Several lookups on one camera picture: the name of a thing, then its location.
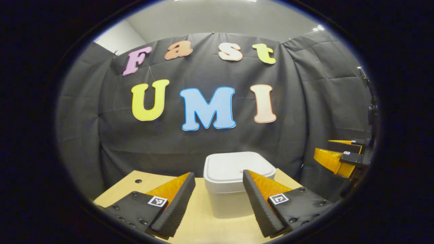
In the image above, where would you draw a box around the wooden desktop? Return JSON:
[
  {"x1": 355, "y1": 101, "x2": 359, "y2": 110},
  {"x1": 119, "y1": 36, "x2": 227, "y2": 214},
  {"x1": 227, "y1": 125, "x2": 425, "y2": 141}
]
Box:
[{"x1": 93, "y1": 168, "x2": 304, "y2": 244}]

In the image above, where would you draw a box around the black backdrop cloth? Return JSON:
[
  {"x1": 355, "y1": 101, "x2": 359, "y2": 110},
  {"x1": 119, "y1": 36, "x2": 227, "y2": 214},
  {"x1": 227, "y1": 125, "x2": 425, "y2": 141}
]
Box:
[{"x1": 56, "y1": 30, "x2": 377, "y2": 200}]

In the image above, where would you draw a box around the black stand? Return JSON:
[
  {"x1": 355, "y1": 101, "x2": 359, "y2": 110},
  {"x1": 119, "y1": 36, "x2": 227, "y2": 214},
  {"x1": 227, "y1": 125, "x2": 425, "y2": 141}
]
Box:
[{"x1": 357, "y1": 66, "x2": 379, "y2": 140}]

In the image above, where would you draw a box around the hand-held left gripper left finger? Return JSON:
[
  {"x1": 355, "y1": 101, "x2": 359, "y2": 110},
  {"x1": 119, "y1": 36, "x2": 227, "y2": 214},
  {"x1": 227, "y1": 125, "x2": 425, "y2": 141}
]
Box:
[{"x1": 95, "y1": 172, "x2": 196, "y2": 240}]

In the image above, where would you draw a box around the white desktop garbage bin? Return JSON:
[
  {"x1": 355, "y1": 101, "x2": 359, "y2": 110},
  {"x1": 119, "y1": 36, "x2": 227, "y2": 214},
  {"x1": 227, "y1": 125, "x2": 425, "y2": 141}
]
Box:
[{"x1": 203, "y1": 151, "x2": 277, "y2": 219}]

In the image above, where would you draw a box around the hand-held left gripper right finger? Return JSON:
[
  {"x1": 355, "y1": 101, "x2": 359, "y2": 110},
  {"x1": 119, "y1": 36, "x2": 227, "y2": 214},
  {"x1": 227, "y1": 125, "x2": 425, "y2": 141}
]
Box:
[{"x1": 243, "y1": 169, "x2": 334, "y2": 238}]

